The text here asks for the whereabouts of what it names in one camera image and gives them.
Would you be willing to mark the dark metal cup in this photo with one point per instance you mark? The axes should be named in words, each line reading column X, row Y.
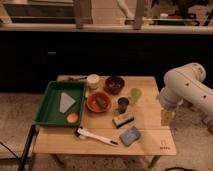
column 123, row 102

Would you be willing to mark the blue sponge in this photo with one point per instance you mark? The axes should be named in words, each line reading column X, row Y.
column 130, row 136

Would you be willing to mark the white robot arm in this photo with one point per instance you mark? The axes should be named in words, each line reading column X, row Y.
column 186, row 83

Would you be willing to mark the peach fruit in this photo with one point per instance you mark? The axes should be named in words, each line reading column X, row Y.
column 72, row 117

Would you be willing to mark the black pole at table side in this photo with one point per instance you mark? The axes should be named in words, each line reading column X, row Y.
column 29, row 139

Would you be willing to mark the green translucent cup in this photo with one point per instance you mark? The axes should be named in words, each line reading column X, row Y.
column 135, row 95

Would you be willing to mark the wooden block eraser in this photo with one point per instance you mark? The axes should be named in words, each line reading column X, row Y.
column 122, row 119

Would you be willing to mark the white cup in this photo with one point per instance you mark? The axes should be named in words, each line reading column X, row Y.
column 93, row 81

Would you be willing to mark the grey folded cloth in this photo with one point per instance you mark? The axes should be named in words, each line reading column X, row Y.
column 66, row 102

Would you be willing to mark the green plastic tray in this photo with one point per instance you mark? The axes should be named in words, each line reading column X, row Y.
column 49, row 114

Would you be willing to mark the white brush with black tip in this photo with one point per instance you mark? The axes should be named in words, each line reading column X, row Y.
column 106, row 140

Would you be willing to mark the orange bowl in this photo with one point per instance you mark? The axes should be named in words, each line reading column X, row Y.
column 93, row 106

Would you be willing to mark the green pickle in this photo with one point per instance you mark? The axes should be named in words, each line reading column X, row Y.
column 101, row 102

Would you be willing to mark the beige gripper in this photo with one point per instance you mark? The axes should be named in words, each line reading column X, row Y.
column 166, row 117

